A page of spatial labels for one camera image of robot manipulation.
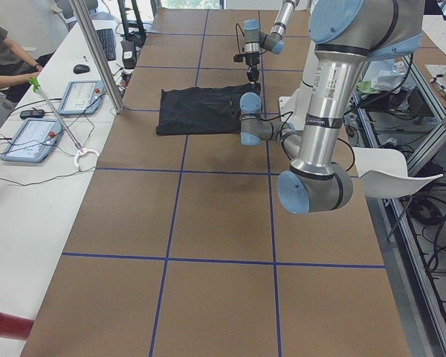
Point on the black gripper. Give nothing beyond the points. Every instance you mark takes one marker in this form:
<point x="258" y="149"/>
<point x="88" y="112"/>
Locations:
<point x="252" y="62"/>

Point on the black t-shirt with logo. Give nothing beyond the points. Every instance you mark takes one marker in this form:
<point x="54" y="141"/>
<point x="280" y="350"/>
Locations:
<point x="202" y="111"/>

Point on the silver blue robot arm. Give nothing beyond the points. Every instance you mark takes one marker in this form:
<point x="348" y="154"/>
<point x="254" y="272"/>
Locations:
<point x="255" y="39"/>
<point x="347" y="35"/>

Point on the green cloth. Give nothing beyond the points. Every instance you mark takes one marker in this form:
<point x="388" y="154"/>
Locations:
<point x="365" y="89"/>

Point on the black desk stand box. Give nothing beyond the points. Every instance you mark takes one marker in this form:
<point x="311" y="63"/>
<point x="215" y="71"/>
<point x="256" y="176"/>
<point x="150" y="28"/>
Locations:
<point x="129" y="54"/>

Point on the black keyboard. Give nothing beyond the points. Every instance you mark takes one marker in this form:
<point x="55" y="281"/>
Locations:
<point x="107" y="41"/>

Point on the white plastic chair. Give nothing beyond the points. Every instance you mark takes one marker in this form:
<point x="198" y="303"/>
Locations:
<point x="384" y="174"/>

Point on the far teach pendant tablet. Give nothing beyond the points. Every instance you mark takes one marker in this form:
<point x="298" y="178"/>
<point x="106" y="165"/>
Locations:
<point x="82" y="97"/>

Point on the teach pendant tablet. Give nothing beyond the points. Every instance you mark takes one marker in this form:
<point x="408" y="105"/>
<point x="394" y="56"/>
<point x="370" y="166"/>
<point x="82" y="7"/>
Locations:
<point x="82" y="97"/>
<point x="34" y="141"/>

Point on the black computer mouse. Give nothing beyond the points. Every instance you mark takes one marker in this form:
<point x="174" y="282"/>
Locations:
<point x="81" y="69"/>

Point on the black phone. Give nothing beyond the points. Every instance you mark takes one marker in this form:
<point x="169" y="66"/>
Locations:
<point x="33" y="113"/>

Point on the metal reacher grabber tool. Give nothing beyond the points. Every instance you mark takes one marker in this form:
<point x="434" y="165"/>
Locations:
<point x="81" y="151"/>

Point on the near teach pendant tablet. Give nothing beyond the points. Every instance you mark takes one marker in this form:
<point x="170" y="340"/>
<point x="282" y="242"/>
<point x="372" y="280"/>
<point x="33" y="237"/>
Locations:
<point x="34" y="141"/>

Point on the person in grey shirt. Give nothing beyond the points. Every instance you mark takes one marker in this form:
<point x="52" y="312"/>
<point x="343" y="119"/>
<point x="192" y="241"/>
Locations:
<point x="17" y="66"/>

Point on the red fire extinguisher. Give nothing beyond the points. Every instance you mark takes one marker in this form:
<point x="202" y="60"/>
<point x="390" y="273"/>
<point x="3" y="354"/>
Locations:
<point x="15" y="327"/>

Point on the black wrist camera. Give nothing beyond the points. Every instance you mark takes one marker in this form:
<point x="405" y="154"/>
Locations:
<point x="239" y="58"/>

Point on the aluminium frame post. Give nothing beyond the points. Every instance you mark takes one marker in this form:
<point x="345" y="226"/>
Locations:
<point x="81" y="13"/>

